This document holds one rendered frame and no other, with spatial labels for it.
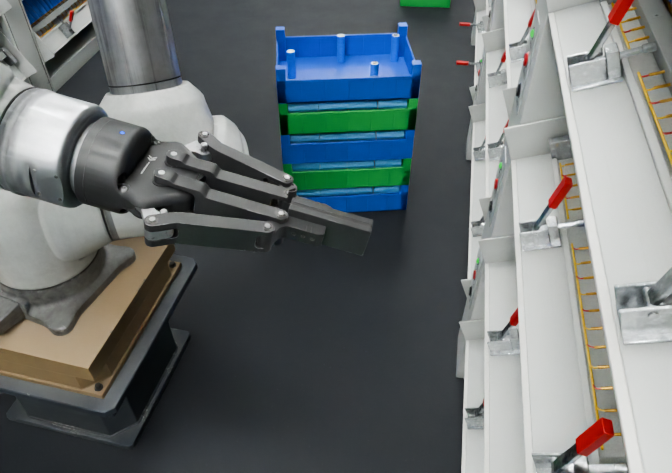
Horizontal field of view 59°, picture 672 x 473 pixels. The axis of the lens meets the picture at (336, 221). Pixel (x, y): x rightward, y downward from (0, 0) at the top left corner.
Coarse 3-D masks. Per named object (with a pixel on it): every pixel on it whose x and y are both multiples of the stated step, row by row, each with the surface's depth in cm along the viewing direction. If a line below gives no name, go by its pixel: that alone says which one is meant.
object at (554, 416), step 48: (528, 144) 75; (528, 192) 71; (576, 192) 68; (576, 240) 63; (528, 288) 60; (576, 288) 58; (528, 336) 56; (528, 384) 52; (576, 384) 51; (528, 432) 49; (576, 432) 48
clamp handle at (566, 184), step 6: (564, 180) 59; (570, 180) 59; (558, 186) 60; (564, 186) 59; (570, 186) 58; (558, 192) 59; (564, 192) 59; (552, 198) 60; (558, 198) 60; (552, 204) 60; (558, 204) 60; (546, 210) 62; (540, 216) 63; (546, 216) 62; (540, 222) 62; (534, 228) 63; (540, 228) 63; (546, 228) 63
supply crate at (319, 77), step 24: (288, 48) 137; (312, 48) 137; (336, 48) 138; (360, 48) 138; (384, 48) 139; (408, 48) 132; (312, 72) 133; (336, 72) 133; (360, 72) 133; (384, 72) 133; (408, 72) 133; (288, 96) 123; (312, 96) 124; (336, 96) 124; (360, 96) 125; (384, 96) 125; (408, 96) 125
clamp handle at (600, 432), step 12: (600, 420) 40; (588, 432) 41; (600, 432) 39; (612, 432) 39; (576, 444) 42; (588, 444) 40; (600, 444) 40; (564, 456) 43; (576, 456) 42; (564, 468) 43
